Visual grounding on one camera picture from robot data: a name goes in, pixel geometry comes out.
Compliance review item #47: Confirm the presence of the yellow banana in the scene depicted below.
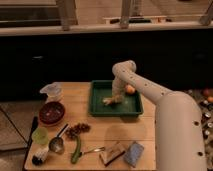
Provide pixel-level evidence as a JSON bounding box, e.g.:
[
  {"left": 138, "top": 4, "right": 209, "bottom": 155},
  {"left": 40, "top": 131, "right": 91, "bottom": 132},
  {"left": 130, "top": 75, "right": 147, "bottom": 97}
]
[{"left": 102, "top": 97, "right": 122, "bottom": 106}]

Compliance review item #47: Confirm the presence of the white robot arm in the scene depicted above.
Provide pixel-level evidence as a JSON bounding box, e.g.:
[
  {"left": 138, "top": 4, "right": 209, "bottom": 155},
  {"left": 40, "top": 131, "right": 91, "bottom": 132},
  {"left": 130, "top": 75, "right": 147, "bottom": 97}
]
[{"left": 112, "top": 60, "right": 207, "bottom": 171}]

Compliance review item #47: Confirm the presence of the orange ball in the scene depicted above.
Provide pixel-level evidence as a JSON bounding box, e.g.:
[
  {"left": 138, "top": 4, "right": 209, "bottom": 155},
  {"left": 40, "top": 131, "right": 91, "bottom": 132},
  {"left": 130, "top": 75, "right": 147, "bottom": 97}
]
[{"left": 125, "top": 85, "right": 136, "bottom": 95}]

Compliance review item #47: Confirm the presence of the green plastic tray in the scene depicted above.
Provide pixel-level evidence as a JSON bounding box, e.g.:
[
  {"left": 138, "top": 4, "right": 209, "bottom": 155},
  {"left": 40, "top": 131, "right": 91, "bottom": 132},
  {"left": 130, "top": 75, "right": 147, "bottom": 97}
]
[{"left": 89, "top": 80, "right": 143, "bottom": 117}]

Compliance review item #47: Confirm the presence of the clear measuring cup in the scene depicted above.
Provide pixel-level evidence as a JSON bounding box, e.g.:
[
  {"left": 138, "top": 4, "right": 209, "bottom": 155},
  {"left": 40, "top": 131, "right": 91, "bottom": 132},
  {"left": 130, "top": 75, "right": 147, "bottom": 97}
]
[{"left": 40, "top": 82, "right": 62, "bottom": 102}]

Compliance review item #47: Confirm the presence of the brown pine cone cluster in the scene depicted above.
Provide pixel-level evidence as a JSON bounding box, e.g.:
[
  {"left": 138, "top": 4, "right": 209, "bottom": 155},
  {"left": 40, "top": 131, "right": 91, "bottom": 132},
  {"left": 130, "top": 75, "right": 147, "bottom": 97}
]
[{"left": 65, "top": 123, "right": 91, "bottom": 140}]

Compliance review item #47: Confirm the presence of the metal spoon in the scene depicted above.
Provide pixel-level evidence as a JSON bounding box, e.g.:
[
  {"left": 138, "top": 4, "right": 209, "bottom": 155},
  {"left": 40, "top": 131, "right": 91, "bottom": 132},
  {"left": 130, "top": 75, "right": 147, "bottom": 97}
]
[{"left": 80, "top": 147, "right": 105, "bottom": 156}]

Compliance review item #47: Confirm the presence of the wooden block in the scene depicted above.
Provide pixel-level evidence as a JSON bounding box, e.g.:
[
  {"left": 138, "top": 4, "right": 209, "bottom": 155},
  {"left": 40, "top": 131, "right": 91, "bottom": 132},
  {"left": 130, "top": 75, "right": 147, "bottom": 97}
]
[{"left": 99, "top": 142, "right": 125, "bottom": 166}]

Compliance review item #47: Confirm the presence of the blue sponge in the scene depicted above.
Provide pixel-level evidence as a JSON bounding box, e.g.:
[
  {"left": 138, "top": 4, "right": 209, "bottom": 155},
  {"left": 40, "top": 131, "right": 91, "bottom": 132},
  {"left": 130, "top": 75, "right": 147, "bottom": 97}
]
[{"left": 124, "top": 142, "right": 144, "bottom": 167}]

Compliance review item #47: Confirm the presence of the dark red bowl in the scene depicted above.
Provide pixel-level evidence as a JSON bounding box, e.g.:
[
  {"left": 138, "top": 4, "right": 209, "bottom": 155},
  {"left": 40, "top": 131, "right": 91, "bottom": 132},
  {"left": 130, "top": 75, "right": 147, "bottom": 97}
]
[{"left": 39, "top": 101, "right": 65, "bottom": 125}]

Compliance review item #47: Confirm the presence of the green chili pepper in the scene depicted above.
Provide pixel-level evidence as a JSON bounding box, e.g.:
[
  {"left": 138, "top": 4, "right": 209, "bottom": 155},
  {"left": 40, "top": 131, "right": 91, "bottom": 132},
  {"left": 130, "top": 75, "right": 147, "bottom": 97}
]
[{"left": 71, "top": 136, "right": 81, "bottom": 164}]

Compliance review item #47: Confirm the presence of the metal measuring scoop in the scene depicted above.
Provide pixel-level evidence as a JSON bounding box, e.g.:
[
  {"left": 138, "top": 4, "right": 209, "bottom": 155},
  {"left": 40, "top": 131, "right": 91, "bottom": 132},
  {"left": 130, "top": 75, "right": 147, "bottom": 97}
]
[{"left": 49, "top": 125, "right": 68, "bottom": 154}]

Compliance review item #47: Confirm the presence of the light green cup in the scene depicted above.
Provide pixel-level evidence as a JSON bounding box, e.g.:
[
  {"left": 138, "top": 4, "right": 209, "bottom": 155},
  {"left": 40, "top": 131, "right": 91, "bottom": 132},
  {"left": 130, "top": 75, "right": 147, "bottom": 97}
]
[{"left": 32, "top": 127, "right": 48, "bottom": 145}]

